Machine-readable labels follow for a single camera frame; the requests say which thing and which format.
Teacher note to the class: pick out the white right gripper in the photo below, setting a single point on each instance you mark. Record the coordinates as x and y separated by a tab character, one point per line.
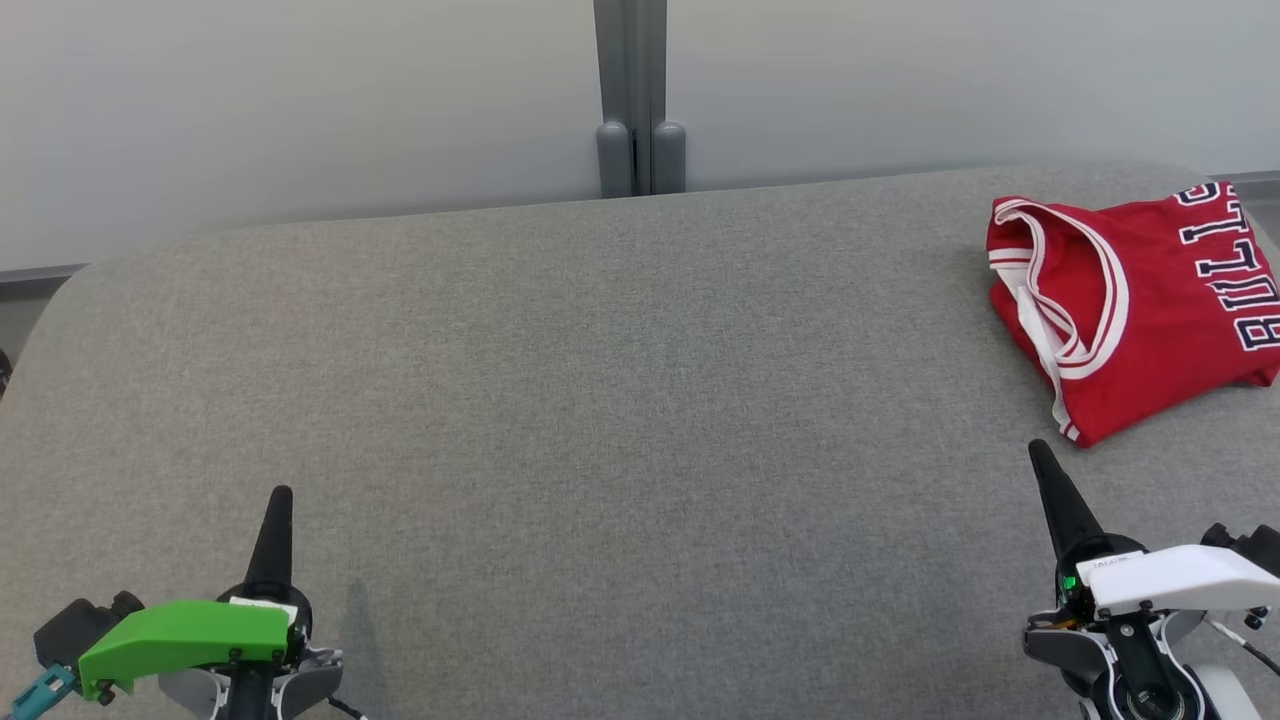
1180	580

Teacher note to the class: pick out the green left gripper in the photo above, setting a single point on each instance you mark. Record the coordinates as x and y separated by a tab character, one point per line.
190	635

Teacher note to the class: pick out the red white lettered jersey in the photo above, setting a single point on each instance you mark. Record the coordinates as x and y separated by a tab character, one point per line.
1150	330

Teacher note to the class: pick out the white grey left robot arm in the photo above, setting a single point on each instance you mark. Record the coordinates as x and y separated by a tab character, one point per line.
300	685

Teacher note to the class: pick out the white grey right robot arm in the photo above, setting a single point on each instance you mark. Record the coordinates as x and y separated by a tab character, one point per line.
1140	660

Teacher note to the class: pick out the small black object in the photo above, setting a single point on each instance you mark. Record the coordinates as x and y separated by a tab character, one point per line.
5	372

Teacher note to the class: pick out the grey fabric padded surface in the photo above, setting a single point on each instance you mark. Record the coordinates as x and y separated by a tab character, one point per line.
600	420

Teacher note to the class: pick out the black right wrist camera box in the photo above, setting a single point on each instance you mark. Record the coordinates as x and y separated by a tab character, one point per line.
1250	545

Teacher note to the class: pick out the grey wall base rail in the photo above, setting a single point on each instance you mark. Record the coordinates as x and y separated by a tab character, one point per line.
1250	180
40	280

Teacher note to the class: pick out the grey partition post with feet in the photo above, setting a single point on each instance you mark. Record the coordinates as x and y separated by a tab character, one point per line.
630	60

